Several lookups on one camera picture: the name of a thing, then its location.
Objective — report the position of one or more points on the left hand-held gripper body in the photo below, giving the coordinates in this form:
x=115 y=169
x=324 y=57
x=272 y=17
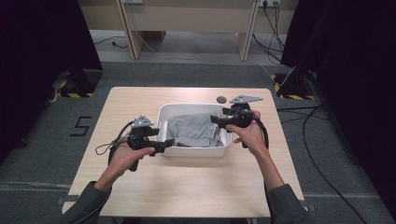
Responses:
x=141 y=132

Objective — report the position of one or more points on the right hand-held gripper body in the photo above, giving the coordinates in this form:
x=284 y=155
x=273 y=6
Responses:
x=239 y=116

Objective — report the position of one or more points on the grey pants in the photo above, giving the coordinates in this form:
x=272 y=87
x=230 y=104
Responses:
x=194 y=130

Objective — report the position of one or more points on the white plastic basket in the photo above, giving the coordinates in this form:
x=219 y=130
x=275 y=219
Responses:
x=193 y=152

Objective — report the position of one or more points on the person's right hand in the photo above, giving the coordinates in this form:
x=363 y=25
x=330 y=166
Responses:
x=250 y=137

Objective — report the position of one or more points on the person's left hand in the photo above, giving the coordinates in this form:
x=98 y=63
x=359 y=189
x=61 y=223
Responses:
x=126 y=158

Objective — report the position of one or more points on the dark round table grommet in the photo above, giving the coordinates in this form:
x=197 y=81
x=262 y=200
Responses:
x=221 y=100

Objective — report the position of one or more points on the black stand base striped tape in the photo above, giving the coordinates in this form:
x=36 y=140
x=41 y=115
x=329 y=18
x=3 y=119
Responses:
x=81 y=85
x=294 y=88

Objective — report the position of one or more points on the beige wooden desk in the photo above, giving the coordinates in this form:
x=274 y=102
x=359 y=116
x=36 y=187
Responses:
x=190 y=18

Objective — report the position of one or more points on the black curtain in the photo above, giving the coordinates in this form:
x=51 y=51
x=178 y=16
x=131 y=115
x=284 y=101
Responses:
x=355 y=77
x=37 y=62

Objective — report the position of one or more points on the white wall socket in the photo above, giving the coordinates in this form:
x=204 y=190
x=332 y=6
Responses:
x=269 y=2

